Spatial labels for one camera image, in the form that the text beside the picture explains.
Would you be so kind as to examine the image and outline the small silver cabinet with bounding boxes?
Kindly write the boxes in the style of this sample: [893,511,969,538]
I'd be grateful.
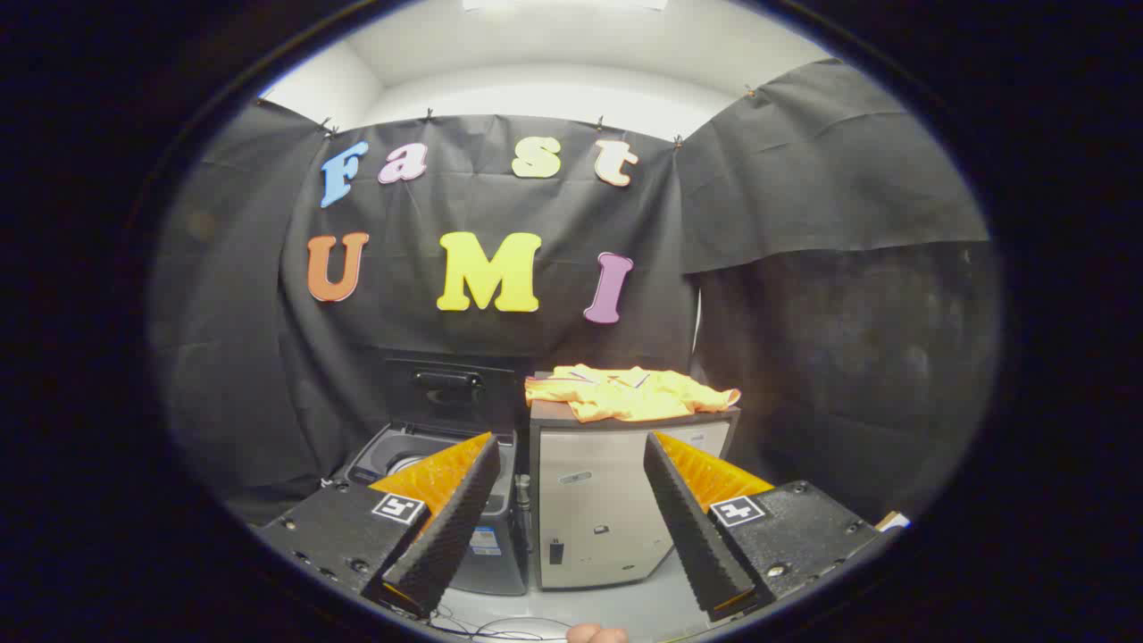
[529,397,742,592]

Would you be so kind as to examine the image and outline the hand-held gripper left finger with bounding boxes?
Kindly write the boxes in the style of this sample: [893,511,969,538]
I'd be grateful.
[254,432,503,619]

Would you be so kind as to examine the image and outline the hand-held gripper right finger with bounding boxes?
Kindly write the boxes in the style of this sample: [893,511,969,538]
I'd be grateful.
[643,431,880,623]

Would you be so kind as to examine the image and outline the dark grey washing machine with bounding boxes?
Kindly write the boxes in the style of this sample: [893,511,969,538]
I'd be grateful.
[339,422,530,597]

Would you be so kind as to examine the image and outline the orange polo shirt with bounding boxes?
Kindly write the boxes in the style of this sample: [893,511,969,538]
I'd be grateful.
[524,363,742,423]

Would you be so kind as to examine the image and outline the thin black cables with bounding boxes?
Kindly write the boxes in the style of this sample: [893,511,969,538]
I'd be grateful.
[429,605,572,642]

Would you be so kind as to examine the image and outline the black backdrop cloth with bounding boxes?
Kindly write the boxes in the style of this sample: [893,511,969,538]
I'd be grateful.
[147,58,1001,528]

